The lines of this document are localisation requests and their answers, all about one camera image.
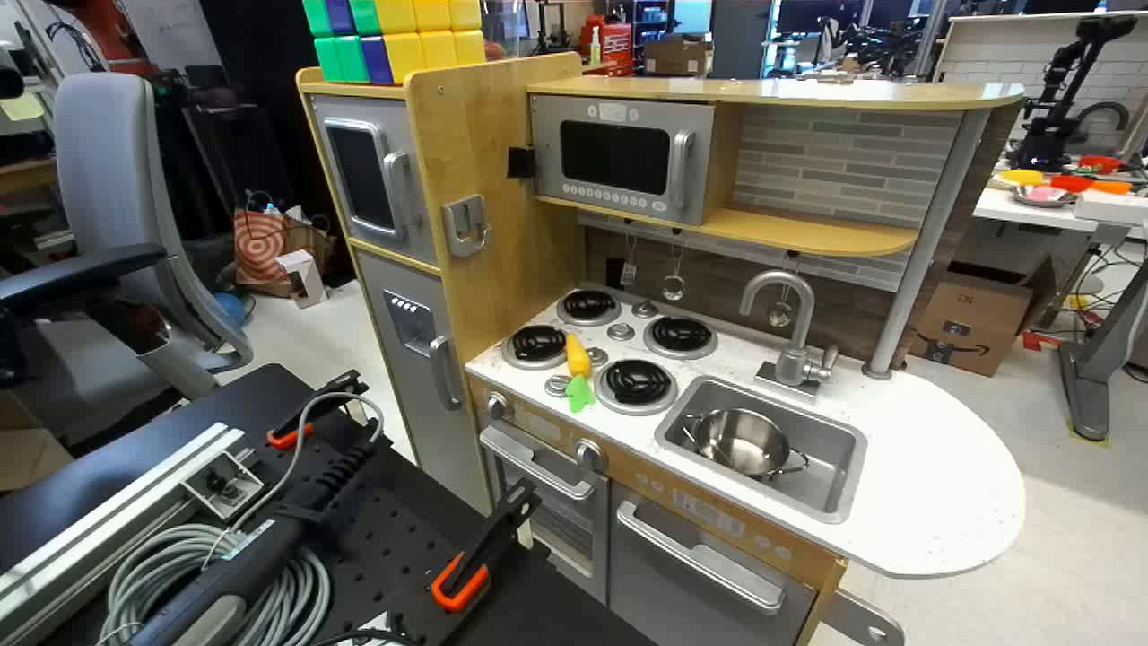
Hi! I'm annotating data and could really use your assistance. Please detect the grey toy cabinet door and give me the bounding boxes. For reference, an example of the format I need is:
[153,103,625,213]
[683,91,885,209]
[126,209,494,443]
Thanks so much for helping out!
[605,482,819,646]

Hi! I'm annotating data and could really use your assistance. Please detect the silver toy faucet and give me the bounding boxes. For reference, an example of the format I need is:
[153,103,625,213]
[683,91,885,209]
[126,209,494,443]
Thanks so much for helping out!
[736,270,843,395]

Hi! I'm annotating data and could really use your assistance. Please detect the grey toy freezer door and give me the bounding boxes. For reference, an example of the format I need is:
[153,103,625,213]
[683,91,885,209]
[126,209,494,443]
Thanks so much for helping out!
[311,110,438,262]

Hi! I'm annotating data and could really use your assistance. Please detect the yellow foam blocks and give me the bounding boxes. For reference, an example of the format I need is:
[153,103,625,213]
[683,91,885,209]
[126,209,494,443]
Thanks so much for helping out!
[372,0,492,85]

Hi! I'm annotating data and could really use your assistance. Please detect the grey toy wall phone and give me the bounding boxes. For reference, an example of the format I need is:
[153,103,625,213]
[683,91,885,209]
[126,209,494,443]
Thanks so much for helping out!
[440,193,492,262]

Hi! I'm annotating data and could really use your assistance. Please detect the grey toy fridge door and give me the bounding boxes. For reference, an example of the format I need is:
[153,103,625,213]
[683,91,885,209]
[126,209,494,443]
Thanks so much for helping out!
[354,246,494,514]

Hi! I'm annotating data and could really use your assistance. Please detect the patterned orange bag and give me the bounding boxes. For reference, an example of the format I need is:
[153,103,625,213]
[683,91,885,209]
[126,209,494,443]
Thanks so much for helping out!
[231,202,341,303]

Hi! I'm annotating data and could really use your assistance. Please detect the aluminium rail profile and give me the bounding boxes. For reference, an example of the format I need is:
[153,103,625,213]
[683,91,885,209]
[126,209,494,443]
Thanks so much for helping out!
[0,421,252,628]

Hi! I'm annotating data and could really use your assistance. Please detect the black perforated board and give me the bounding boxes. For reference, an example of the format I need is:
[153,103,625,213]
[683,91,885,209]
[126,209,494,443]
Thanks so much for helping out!
[0,361,658,646]

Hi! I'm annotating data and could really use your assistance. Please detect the hanging toy utensil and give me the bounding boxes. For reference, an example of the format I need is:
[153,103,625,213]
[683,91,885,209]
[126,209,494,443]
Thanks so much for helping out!
[661,246,692,305]

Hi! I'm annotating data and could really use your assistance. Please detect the black orange bar clamp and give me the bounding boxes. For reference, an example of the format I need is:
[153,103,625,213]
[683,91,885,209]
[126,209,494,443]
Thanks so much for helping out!
[428,476,543,616]
[261,367,372,457]

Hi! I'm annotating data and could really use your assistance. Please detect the silver toy sink basin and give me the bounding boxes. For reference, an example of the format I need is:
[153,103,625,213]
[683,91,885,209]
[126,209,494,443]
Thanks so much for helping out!
[652,374,872,529]

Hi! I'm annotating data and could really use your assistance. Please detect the white desk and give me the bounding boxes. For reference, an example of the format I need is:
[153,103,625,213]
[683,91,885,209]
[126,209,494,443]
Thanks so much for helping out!
[972,162,1148,444]

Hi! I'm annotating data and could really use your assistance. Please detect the silver toy microwave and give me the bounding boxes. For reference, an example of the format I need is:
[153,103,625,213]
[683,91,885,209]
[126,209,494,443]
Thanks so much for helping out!
[527,97,718,229]

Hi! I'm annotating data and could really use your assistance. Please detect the brown cardboard box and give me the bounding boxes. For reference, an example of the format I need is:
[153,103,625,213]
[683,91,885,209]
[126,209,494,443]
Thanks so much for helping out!
[910,254,1058,382]

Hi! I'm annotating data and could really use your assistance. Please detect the grey kitchen support pole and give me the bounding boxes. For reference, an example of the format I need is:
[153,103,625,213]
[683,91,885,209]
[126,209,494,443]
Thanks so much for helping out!
[861,108,994,383]

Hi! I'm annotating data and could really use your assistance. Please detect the grey toy oven door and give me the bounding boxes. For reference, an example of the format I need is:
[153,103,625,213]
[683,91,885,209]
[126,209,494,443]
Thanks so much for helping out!
[477,418,612,604]

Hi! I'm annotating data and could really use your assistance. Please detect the white speckled countertop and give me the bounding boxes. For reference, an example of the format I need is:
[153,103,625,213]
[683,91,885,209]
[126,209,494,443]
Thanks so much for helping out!
[463,285,1030,583]

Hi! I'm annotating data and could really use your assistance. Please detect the silver metal pot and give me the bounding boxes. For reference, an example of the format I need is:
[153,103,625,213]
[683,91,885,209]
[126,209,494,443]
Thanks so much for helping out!
[679,406,811,486]

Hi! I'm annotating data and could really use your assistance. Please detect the wooden toy play kitchen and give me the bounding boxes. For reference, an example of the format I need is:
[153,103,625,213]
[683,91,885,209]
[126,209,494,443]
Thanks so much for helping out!
[295,45,1033,646]

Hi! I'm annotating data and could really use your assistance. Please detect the red canister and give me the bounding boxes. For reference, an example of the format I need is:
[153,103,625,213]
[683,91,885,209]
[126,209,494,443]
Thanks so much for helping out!
[598,19,640,78]

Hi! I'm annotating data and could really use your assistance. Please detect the grey office chair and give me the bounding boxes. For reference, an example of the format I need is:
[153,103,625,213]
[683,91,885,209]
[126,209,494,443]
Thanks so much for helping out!
[0,69,257,410]

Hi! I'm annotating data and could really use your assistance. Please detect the black toy stove burner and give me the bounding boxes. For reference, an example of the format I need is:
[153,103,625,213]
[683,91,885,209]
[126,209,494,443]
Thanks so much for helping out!
[555,285,625,329]
[592,357,683,421]
[643,313,722,361]
[500,321,570,370]

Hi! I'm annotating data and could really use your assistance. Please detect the orange carrot toy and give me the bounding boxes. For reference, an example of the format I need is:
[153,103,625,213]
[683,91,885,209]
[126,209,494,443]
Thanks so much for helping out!
[561,329,598,418]

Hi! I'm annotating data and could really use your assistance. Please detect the grey coiled cable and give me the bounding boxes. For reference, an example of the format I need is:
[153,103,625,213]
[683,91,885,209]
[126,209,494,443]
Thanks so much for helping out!
[95,522,334,646]

